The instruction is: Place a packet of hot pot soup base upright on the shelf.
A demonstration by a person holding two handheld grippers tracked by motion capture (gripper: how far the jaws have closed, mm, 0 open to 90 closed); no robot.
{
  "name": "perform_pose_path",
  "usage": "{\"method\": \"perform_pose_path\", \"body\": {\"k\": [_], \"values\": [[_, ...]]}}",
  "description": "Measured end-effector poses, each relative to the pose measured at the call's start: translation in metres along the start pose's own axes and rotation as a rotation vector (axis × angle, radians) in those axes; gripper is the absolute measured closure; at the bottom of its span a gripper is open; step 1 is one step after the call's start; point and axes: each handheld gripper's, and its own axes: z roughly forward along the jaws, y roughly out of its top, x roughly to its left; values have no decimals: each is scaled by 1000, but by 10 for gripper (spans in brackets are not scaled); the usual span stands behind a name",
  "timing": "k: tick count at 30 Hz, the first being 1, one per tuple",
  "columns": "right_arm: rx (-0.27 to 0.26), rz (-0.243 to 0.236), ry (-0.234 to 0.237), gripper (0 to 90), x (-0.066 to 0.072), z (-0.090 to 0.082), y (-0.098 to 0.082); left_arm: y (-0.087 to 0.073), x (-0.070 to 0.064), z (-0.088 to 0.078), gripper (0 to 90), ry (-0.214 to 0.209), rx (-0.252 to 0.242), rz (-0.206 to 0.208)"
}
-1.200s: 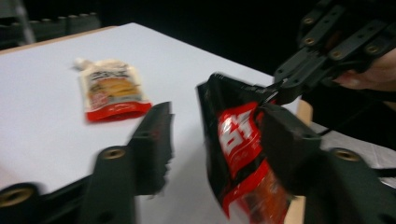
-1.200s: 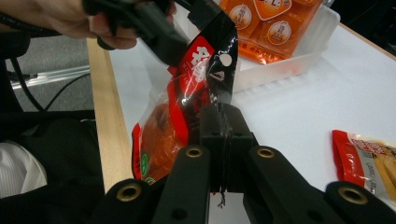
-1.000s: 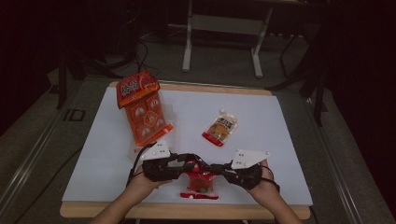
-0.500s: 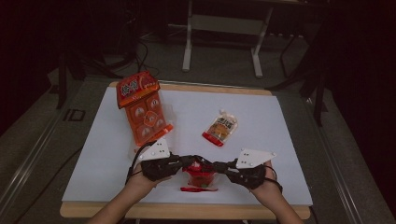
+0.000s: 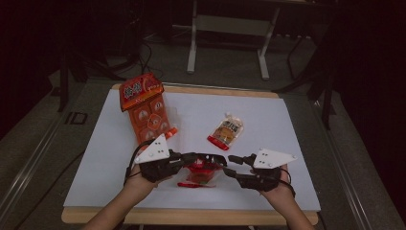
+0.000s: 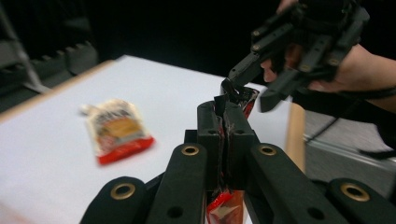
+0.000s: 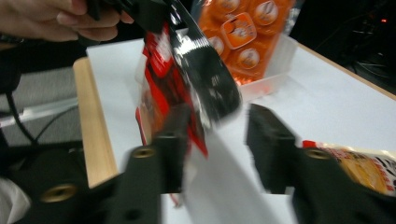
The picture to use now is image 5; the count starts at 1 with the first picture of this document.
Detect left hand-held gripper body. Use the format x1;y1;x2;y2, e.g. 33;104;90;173
133;133;184;184

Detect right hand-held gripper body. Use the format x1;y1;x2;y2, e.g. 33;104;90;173
240;147;298;194

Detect red and black snack packet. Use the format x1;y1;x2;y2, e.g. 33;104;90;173
176;152;229;189

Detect clear plastic container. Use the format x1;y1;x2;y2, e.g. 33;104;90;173
132;104;184;154

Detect large orange snack packet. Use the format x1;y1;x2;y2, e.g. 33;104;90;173
119;72;179;146

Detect person's right hand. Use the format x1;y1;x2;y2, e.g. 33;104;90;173
259;163;297;207

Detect person's left hand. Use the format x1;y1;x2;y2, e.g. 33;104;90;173
123;161;175;200

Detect small clear orange snack packet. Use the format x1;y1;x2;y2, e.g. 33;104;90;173
206;111;244;151

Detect white table mat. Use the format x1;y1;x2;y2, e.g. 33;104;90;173
62;88;322;213

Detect black metal stand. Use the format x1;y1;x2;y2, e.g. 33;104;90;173
320;71;337;131

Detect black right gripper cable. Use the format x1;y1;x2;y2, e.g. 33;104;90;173
279;167;297;198

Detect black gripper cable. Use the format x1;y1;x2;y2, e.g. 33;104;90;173
123;139;156;187
279;167;297;198

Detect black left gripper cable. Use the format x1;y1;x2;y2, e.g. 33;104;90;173
123;139;156;187

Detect grey metal floor rail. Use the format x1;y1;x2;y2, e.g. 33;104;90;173
313;99;372;230
0;104;75;221

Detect black floor socket frame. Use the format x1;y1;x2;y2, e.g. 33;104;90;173
64;111;89;126

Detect black floor cables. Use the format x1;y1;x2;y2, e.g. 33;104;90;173
135;39;166;86

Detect white metal table frame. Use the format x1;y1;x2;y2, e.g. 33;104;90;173
186;0;282;81

